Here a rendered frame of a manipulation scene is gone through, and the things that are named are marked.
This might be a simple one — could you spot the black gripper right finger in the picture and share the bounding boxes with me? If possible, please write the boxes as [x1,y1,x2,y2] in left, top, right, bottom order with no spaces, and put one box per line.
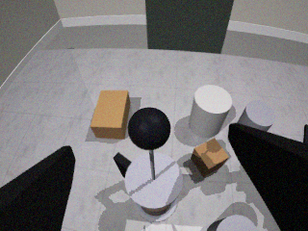
[228,123,308,231]

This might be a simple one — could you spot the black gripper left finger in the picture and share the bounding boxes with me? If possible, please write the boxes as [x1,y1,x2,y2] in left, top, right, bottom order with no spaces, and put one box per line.
[0,145,76,231]

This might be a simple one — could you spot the glass french press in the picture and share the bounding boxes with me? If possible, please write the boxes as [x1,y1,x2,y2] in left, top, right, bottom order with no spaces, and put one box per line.
[113,108,182,222]

